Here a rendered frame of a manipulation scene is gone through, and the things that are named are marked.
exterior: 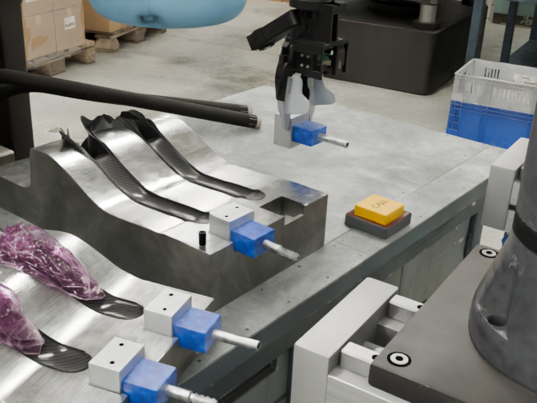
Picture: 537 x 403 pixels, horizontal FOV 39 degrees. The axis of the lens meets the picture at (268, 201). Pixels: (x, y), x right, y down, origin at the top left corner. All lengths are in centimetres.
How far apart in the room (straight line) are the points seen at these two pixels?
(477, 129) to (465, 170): 257
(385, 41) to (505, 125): 118
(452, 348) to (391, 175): 93
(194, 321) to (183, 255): 15
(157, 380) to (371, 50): 428
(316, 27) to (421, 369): 75
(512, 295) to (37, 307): 55
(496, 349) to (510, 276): 5
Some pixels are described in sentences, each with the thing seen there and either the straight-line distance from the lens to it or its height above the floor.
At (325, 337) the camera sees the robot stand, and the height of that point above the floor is 99.
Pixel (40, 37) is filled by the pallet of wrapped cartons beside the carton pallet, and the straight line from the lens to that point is 494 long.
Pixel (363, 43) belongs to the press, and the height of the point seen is 27.
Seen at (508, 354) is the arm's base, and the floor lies 106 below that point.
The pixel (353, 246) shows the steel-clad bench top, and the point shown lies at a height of 80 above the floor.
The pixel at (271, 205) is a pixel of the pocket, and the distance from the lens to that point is 111.
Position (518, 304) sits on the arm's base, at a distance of 53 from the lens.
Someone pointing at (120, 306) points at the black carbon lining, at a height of 85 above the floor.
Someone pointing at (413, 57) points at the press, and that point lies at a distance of 486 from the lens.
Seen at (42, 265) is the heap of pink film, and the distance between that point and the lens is 93.
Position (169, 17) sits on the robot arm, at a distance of 33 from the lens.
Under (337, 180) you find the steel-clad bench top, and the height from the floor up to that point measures 80.
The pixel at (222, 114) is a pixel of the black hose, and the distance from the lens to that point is 163.
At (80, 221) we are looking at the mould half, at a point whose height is 85.
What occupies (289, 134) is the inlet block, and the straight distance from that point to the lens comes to 126.
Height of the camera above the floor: 135
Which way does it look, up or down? 25 degrees down
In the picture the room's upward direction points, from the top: 3 degrees clockwise
